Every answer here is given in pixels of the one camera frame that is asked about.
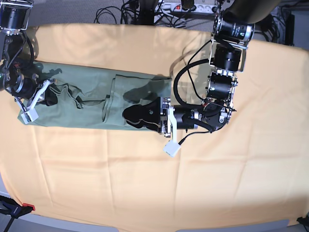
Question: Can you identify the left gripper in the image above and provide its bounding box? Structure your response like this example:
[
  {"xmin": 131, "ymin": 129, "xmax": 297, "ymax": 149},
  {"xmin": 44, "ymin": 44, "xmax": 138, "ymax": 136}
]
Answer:
[{"xmin": 123, "ymin": 97, "xmax": 200, "ymax": 138}]

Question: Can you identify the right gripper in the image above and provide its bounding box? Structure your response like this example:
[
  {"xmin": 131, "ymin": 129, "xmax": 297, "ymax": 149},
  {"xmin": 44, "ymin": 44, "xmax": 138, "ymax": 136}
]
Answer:
[{"xmin": 3, "ymin": 72, "xmax": 58, "ymax": 106}]

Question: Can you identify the green T-shirt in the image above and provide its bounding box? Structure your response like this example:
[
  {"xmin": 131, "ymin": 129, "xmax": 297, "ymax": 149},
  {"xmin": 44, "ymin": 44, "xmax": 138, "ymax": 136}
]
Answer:
[{"xmin": 29, "ymin": 62, "xmax": 172, "ymax": 131}]

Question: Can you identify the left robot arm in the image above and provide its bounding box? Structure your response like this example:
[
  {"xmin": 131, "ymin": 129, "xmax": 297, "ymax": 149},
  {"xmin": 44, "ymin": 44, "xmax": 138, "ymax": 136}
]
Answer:
[{"xmin": 123, "ymin": 0, "xmax": 279, "ymax": 137}]

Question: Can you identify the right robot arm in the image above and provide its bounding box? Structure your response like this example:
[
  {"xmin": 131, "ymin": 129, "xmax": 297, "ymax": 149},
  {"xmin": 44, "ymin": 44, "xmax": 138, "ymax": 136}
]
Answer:
[{"xmin": 0, "ymin": 0, "xmax": 58, "ymax": 106}]

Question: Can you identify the white power strip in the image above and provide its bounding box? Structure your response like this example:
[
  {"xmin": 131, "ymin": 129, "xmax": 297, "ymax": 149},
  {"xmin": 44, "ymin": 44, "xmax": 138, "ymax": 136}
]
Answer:
[{"xmin": 156, "ymin": 1, "xmax": 218, "ymax": 15}]

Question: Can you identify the blue red bar clamp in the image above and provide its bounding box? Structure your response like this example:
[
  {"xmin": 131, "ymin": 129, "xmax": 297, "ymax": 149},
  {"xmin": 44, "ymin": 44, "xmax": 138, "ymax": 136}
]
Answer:
[{"xmin": 0, "ymin": 196, "xmax": 35, "ymax": 232}]

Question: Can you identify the yellow table cloth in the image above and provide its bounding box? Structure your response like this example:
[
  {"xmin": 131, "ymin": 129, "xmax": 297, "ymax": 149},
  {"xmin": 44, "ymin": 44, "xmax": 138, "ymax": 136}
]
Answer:
[{"xmin": 0, "ymin": 23, "xmax": 309, "ymax": 229}]

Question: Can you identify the black power adapter brick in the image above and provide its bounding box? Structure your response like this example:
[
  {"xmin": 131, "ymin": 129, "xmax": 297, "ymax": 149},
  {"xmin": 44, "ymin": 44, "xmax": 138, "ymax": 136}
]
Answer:
[{"xmin": 256, "ymin": 14, "xmax": 280, "ymax": 32}]

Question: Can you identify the black clamp right corner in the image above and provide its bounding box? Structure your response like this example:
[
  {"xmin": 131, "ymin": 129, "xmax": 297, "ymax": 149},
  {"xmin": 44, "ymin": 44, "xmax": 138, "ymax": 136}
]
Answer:
[{"xmin": 297, "ymin": 215, "xmax": 309, "ymax": 227}]

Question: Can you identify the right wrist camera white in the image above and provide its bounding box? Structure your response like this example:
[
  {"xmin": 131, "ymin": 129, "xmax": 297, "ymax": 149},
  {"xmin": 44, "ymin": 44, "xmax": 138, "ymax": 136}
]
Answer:
[{"xmin": 18, "ymin": 79, "xmax": 55, "ymax": 124}]

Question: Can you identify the black stand post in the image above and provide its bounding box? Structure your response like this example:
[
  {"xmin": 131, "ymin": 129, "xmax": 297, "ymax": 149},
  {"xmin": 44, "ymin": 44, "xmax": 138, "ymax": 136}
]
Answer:
[{"xmin": 137, "ymin": 0, "xmax": 158, "ymax": 26}]

